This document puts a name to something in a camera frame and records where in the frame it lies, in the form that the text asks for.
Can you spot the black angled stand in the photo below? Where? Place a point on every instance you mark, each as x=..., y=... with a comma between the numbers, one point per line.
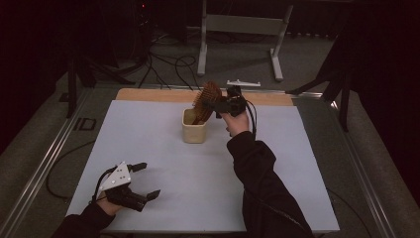
x=343, y=99

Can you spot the dark equipment with red light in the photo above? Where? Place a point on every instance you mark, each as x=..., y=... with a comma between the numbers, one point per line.
x=142, y=20

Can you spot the cream square cup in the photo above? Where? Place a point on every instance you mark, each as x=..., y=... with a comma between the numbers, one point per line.
x=193, y=134

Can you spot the brown wooden hairbrush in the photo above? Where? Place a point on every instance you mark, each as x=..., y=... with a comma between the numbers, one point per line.
x=210, y=92

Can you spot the person's left hand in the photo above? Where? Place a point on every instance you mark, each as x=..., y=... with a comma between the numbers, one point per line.
x=109, y=206

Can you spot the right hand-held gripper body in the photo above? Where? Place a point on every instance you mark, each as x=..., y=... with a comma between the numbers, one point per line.
x=235, y=100

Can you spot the white metal stand frame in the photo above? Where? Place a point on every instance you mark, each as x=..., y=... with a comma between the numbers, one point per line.
x=242, y=24

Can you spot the long metal floor rail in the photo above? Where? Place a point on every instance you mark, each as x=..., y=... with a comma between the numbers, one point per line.
x=363, y=178
x=43, y=165

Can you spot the white table sheet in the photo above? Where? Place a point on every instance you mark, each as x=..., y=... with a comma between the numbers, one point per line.
x=185, y=172

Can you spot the person's right hand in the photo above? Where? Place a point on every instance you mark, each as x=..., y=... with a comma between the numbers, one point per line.
x=237, y=125

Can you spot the black rectangular floor bracket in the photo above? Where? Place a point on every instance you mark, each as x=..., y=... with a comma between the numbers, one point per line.
x=76, y=124

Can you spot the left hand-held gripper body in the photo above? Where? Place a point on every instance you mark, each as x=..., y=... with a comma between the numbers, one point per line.
x=117, y=177

